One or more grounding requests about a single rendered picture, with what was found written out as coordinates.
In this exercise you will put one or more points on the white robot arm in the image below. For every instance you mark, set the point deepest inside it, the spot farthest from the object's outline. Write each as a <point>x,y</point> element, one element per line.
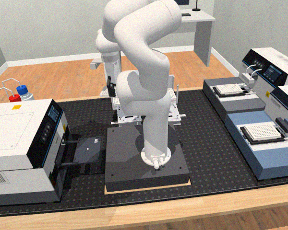
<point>131,26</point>

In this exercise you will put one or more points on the red bottle cap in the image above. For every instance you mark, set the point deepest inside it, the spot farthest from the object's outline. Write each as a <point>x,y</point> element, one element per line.
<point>16,98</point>

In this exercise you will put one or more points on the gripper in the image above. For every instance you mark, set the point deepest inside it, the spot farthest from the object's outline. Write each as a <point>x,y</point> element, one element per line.
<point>111,70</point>

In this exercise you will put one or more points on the blue bottle cap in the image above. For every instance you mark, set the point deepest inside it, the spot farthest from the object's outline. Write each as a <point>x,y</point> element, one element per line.
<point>22,89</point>

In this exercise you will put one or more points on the white plastic bottle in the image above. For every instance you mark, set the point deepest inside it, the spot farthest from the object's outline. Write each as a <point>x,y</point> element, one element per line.
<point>30,98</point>

